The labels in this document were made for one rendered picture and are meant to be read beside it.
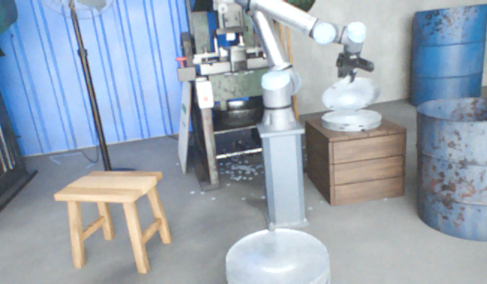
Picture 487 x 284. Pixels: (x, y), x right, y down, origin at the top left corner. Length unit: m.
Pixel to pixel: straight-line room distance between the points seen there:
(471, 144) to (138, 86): 2.63
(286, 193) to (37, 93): 2.48
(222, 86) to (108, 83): 1.53
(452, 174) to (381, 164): 0.39
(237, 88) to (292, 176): 0.72
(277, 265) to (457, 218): 0.85
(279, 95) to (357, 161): 0.54
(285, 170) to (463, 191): 0.67
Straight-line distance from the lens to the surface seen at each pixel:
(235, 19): 2.21
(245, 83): 2.10
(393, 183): 1.94
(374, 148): 1.83
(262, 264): 1.06
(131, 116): 3.45
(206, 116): 2.02
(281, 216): 1.67
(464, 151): 1.55
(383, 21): 4.12
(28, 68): 3.52
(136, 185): 1.48
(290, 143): 1.54
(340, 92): 1.90
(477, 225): 1.68
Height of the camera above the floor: 0.85
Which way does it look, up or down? 16 degrees down
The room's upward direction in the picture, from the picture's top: 6 degrees counter-clockwise
